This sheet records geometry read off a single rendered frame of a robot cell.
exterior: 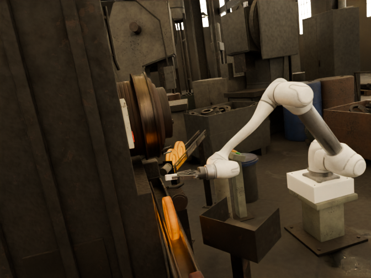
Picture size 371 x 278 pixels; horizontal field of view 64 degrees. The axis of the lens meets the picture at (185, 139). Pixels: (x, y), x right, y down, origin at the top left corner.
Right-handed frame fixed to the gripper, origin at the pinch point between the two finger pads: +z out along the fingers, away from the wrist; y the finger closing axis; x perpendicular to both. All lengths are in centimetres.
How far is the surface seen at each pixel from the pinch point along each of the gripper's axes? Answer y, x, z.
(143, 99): -20, 47, 13
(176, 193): 24.3, -20.4, -6.9
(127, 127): -47, 38, 23
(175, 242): -48, -13, 8
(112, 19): 273, 139, 20
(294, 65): 586, 70, -460
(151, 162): 19.5, 4.6, 8.7
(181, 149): 63, 0, -20
